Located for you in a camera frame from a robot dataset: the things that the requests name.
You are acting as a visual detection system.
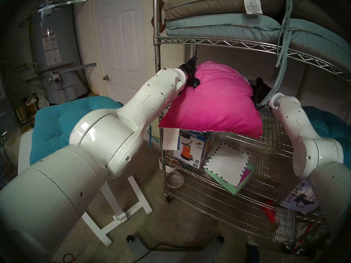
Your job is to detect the white zigzag edged paper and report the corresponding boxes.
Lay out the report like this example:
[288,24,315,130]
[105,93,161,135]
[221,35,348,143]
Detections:
[204,143,250,187]

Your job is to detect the small metal bowl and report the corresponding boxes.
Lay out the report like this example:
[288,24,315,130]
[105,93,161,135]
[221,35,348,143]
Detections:
[166,171,185,188]

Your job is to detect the utility pump cardboard box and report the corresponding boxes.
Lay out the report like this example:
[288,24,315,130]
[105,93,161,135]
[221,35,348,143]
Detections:
[174,129,212,169]

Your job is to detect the white pink flamingo pillow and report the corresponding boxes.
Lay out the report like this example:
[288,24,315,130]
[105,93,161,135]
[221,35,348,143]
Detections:
[158,61,264,150]

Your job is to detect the LED lamp product box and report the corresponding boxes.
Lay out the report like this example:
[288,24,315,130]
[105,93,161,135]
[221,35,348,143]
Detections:
[280,180,327,218]

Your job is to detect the red handled tool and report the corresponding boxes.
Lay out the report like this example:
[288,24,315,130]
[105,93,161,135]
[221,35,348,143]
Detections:
[296,223,316,248]

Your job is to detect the green coloured paper pad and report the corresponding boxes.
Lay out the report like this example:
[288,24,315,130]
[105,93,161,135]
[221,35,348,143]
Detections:
[204,161,257,196]

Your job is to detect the teal tufted round cushion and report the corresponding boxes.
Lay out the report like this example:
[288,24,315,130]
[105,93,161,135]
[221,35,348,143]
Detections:
[302,106,351,156]

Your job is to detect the white panel door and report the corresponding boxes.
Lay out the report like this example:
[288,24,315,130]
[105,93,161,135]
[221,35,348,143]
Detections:
[93,0,155,97]

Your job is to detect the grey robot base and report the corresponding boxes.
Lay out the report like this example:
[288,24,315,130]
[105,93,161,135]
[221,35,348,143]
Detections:
[126,235,225,263]

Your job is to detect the teal cushion with ties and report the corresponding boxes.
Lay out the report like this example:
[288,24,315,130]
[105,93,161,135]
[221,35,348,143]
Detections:
[30,96,159,165]

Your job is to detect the small red tool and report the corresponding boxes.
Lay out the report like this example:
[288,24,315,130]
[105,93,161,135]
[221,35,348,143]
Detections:
[261,199,276,224]

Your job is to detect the white plastic container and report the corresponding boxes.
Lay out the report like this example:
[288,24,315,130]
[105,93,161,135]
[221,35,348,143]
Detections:
[160,156,179,173]

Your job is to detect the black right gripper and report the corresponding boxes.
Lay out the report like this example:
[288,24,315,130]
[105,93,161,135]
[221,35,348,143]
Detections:
[249,77,272,110]

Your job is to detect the white adjustable side table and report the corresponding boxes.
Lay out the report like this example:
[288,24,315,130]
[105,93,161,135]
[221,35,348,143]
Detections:
[18,128,152,247]

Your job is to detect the white cushion care label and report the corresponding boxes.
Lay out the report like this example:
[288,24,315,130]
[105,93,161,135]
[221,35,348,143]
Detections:
[243,0,263,15]

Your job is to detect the light blue bench cushion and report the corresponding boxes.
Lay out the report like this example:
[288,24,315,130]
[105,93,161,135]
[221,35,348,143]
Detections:
[166,13,351,107]

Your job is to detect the grey metal heater strap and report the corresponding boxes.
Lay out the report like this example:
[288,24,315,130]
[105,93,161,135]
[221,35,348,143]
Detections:
[25,63,97,83]
[37,0,89,13]

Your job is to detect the beige bench cushion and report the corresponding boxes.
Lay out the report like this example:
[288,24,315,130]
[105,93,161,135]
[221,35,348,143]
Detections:
[163,0,351,33]

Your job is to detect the chrome wire shelf rack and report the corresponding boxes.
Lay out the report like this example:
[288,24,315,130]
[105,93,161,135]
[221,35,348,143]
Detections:
[152,0,351,245]

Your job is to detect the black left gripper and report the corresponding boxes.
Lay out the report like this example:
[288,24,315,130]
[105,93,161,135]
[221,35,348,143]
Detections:
[178,56,201,89]

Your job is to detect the grey water heater tank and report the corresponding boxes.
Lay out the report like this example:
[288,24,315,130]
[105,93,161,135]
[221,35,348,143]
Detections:
[29,0,88,104]

